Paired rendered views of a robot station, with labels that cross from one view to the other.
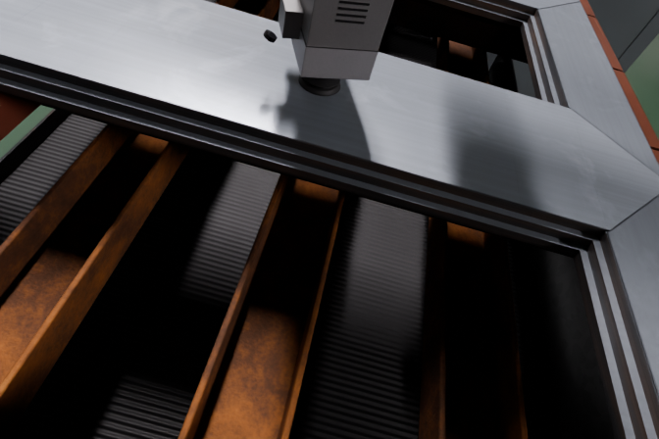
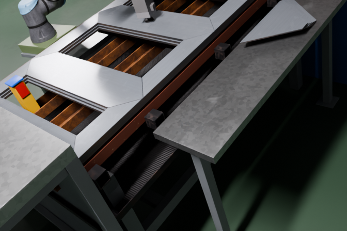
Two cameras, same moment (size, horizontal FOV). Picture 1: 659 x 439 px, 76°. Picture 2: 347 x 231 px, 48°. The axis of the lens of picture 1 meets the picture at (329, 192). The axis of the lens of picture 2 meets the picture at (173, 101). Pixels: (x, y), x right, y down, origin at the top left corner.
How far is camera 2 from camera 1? 2.00 m
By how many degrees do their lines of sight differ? 82
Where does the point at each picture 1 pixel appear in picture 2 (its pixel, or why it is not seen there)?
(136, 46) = (181, 21)
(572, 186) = (119, 9)
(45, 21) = (197, 23)
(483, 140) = (126, 14)
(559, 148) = (112, 14)
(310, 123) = (157, 13)
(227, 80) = (167, 18)
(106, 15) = (185, 27)
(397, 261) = not seen: hidden behind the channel
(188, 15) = (167, 30)
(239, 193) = not seen: hidden behind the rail
